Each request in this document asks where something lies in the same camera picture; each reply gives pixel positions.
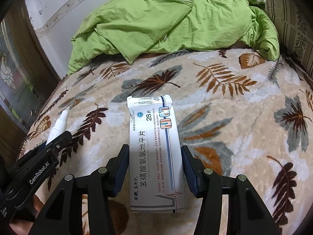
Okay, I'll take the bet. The white plastic bottle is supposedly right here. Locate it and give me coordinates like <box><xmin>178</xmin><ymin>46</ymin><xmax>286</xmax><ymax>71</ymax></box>
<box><xmin>46</xmin><ymin>109</ymin><xmax>69</xmax><ymax>145</ymax></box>

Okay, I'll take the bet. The white medicine box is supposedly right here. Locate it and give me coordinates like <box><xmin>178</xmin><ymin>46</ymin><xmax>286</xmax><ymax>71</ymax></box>
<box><xmin>127</xmin><ymin>94</ymin><xmax>187</xmax><ymax>213</ymax></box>

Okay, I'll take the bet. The person's left hand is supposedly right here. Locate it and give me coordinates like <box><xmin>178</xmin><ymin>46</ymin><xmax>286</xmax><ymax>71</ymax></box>
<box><xmin>10</xmin><ymin>195</ymin><xmax>43</xmax><ymax>235</ymax></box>

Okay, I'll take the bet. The stained glass door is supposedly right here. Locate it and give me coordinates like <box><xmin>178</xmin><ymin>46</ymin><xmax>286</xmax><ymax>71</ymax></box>
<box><xmin>1</xmin><ymin>20</ymin><xmax>43</xmax><ymax>131</ymax></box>

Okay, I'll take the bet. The leaf pattern bed blanket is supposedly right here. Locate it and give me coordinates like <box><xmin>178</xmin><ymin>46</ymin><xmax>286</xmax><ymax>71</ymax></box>
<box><xmin>21</xmin><ymin>48</ymin><xmax>312</xmax><ymax>234</ymax></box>

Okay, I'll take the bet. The green duvet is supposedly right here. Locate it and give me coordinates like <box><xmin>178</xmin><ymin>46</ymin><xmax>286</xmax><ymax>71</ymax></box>
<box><xmin>68</xmin><ymin>0</ymin><xmax>280</xmax><ymax>74</ymax></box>

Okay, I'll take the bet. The striped brown pillow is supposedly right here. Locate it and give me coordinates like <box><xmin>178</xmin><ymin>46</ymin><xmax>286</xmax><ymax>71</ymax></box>
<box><xmin>265</xmin><ymin>0</ymin><xmax>312</xmax><ymax>76</ymax></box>

